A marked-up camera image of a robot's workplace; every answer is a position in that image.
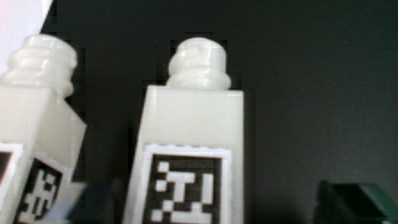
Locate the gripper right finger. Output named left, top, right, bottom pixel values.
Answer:
left=317, top=181, right=398, bottom=224

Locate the white table leg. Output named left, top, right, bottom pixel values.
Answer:
left=0, top=34, right=86, bottom=224
left=122, top=37, right=243, bottom=224

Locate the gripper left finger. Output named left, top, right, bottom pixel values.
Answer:
left=51, top=182, right=122, bottom=224

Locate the white sheet with fiducial markers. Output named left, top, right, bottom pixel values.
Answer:
left=0, top=0, right=53, bottom=74

